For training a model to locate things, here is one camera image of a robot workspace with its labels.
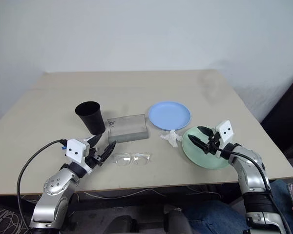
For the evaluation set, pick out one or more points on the dark furniture piece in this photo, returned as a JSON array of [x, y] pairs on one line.
[[288, 117]]

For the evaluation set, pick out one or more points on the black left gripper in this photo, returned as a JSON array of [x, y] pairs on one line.
[[95, 159]]

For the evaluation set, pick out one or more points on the black plastic cup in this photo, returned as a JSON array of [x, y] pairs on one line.
[[92, 122]]

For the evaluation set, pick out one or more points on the blue jeans leg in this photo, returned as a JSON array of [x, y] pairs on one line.
[[210, 217], [280, 195]]

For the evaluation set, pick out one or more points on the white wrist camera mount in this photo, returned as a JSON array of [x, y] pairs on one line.
[[225, 130], [75, 150]]

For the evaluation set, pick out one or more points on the green plate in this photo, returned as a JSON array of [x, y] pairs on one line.
[[197, 158]]

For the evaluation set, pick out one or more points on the grey glasses case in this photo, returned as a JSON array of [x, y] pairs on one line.
[[127, 136]]

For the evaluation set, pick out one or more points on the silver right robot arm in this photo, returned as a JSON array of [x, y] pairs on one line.
[[249, 170]]

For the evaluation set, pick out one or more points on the blue plate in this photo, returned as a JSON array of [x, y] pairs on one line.
[[169, 114]]

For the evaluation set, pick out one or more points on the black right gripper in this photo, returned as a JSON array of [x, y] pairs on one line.
[[213, 143]]

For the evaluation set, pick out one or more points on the clear frame glasses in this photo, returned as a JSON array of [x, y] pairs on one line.
[[131, 156]]

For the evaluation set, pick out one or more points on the white tissue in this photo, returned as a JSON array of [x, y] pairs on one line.
[[172, 137]]

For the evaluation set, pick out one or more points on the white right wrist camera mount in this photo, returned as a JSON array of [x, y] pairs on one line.
[[225, 130]]

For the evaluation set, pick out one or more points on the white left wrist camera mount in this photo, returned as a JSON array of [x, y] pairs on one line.
[[75, 150]]

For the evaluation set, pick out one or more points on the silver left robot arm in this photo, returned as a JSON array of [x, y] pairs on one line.
[[56, 185]]

